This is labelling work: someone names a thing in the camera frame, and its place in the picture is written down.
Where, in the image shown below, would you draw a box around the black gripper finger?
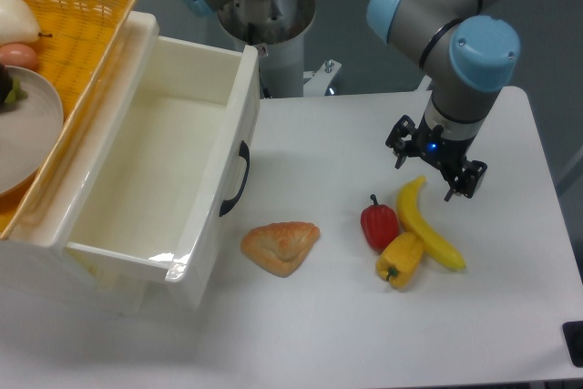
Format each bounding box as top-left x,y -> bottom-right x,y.
443,159 -> 487,201
385,115 -> 416,169

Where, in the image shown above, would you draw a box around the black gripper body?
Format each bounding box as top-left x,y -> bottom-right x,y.
410,118 -> 476,181

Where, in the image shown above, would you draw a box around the triangle bread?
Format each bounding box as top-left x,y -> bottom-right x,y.
240,221 -> 321,278

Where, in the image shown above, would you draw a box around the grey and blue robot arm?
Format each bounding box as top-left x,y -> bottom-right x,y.
182,0 -> 521,198

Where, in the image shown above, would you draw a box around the yellow banana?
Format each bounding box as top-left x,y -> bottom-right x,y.
396,176 -> 466,271

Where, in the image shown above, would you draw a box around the red bell pepper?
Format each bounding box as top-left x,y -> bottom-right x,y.
360,194 -> 399,253

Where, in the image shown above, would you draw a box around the yellow bell pepper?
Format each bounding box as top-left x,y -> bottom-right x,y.
375,231 -> 424,289

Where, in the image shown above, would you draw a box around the black object at table edge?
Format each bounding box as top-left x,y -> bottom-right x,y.
562,321 -> 583,368

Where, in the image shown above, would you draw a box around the white plastic drawer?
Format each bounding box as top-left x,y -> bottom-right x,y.
1,12 -> 260,312

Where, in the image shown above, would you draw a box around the yellow woven basket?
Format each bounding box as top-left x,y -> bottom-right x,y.
1,0 -> 137,239

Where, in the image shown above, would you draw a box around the grey plate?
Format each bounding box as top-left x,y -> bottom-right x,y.
1,67 -> 64,195

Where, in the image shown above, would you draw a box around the pink peach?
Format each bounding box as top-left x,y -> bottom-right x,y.
0,43 -> 38,70

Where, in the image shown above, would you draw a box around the dark eggplant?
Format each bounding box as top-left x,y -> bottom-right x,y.
0,65 -> 28,106

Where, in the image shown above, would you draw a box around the black drawer handle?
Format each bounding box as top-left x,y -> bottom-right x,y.
219,140 -> 251,217

